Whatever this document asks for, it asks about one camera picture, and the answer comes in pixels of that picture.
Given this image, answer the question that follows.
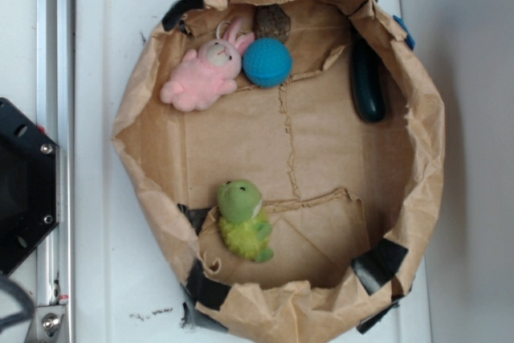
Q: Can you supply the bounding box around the pink plush bunny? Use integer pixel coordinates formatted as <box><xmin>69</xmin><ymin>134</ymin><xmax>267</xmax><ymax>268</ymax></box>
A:
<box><xmin>160</xmin><ymin>17</ymin><xmax>255</xmax><ymax>112</ymax></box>

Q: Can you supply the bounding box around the brown paper bag tray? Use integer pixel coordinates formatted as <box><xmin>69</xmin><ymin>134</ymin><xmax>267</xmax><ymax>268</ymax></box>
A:
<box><xmin>113</xmin><ymin>0</ymin><xmax>445</xmax><ymax>342</ymax></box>

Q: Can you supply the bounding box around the green plush turtle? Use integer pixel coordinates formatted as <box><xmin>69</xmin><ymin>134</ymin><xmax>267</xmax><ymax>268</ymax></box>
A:
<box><xmin>217</xmin><ymin>179</ymin><xmax>274</xmax><ymax>263</ymax></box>

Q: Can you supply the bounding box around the blue dimpled ball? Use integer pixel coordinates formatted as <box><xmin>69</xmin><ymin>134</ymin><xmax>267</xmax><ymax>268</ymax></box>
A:
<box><xmin>243</xmin><ymin>38</ymin><xmax>293</xmax><ymax>88</ymax></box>

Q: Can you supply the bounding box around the grey brown rock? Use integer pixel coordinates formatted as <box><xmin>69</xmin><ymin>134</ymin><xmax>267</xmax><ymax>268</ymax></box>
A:
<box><xmin>253</xmin><ymin>4</ymin><xmax>291</xmax><ymax>43</ymax></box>

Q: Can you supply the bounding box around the dark green cucumber toy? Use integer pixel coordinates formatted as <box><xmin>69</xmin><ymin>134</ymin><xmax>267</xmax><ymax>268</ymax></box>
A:
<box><xmin>351</xmin><ymin>39</ymin><xmax>386</xmax><ymax>123</ymax></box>

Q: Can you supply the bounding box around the white plastic board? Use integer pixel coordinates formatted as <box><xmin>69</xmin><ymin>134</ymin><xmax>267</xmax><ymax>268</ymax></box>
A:
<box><xmin>71</xmin><ymin>0</ymin><xmax>434</xmax><ymax>343</ymax></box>

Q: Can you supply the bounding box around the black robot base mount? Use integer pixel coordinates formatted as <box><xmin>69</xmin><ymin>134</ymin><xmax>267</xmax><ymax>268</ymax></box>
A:
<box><xmin>0</xmin><ymin>97</ymin><xmax>58</xmax><ymax>276</ymax></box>

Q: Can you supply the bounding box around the aluminium extrusion rail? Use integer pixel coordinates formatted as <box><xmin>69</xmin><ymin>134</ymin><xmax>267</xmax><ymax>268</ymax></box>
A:
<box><xmin>35</xmin><ymin>0</ymin><xmax>75</xmax><ymax>342</ymax></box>

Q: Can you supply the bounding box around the grey cable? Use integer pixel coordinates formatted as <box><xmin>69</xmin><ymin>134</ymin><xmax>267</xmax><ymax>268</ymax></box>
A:
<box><xmin>0</xmin><ymin>276</ymin><xmax>36</xmax><ymax>326</ymax></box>

